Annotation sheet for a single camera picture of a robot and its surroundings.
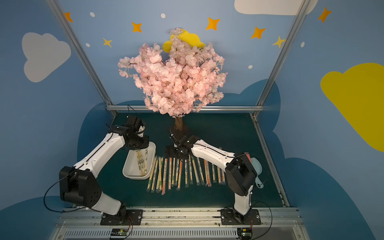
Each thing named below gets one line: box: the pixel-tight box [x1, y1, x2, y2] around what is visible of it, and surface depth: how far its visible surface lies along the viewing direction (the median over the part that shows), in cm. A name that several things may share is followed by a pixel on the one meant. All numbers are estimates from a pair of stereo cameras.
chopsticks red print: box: [161, 158, 168, 195], surface depth 88 cm
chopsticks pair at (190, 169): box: [188, 154, 194, 185], surface depth 91 cm
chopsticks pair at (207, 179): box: [204, 159, 212, 187], surface depth 90 cm
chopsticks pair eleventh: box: [168, 157, 173, 190], surface depth 91 cm
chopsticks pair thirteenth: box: [151, 157, 159, 193], surface depth 90 cm
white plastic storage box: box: [122, 141, 157, 180], surface depth 92 cm
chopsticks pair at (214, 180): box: [212, 163, 217, 183], surface depth 90 cm
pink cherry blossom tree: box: [118, 27, 227, 131], surface depth 69 cm
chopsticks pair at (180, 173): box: [178, 159, 183, 188], surface depth 91 cm
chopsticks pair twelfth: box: [156, 156, 164, 192], surface depth 90 cm
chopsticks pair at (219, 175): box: [217, 166, 223, 184], surface depth 90 cm
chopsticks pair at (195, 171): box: [191, 155, 201, 186], surface depth 92 cm
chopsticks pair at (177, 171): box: [175, 159, 179, 184], surface depth 92 cm
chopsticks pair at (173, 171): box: [171, 157, 176, 185], surface depth 92 cm
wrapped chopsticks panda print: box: [135, 149, 148, 177], surface depth 95 cm
